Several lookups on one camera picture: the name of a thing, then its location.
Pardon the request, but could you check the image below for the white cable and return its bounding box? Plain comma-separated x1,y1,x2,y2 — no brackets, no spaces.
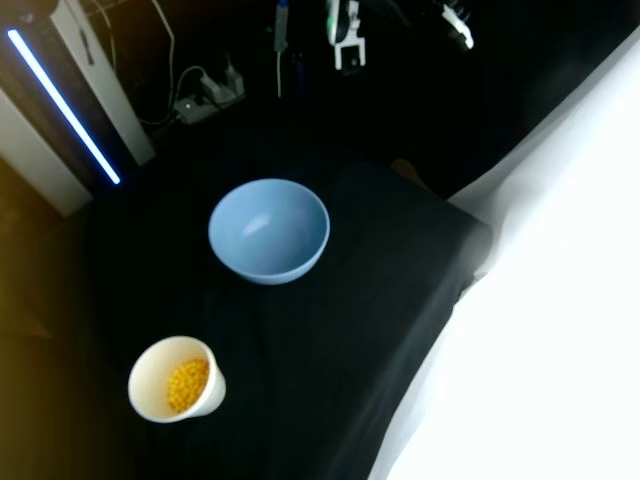
149,0,177,109

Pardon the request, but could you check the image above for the grey hanging connector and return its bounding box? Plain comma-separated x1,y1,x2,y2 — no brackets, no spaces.
272,0,292,99

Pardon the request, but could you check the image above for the blue bowl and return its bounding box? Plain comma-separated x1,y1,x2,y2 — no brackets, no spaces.
207,178,331,286

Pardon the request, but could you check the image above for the computer tower with light strip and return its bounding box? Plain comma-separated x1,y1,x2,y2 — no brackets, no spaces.
0,0,157,219

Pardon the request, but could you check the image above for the grey power strip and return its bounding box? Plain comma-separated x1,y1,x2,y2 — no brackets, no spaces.
173,95,222,125

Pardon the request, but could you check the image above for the black table cloth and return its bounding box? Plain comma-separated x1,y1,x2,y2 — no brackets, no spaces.
74,159,494,480

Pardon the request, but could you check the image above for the white paper cup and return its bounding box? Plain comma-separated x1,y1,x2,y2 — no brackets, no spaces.
127,335,227,425

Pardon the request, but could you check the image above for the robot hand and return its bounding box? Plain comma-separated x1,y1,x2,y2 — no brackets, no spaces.
435,0,476,53

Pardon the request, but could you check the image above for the grey cable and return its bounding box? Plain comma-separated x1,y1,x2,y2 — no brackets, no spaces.
175,65,209,109

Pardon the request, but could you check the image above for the white backdrop sheet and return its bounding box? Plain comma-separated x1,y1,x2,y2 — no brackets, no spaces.
367,24,640,480

